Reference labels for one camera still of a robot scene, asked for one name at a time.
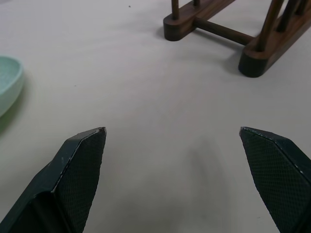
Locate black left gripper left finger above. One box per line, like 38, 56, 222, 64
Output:
0, 126, 107, 233

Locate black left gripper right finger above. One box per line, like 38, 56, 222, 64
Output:
239, 126, 311, 233

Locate dark wooden rack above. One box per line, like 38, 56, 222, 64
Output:
163, 0, 311, 78

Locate light green bowl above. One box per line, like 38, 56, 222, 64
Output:
0, 56, 25, 118

